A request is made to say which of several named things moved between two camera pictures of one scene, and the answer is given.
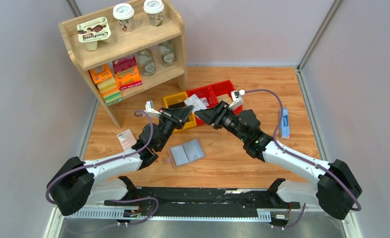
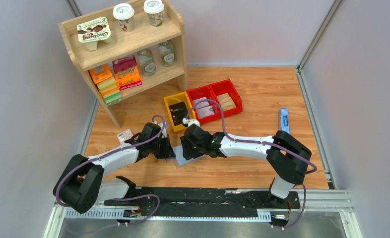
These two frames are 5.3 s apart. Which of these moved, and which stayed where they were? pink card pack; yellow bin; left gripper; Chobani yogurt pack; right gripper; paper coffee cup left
Moved: left gripper; right gripper
Stayed: paper coffee cup left; pink card pack; yellow bin; Chobani yogurt pack
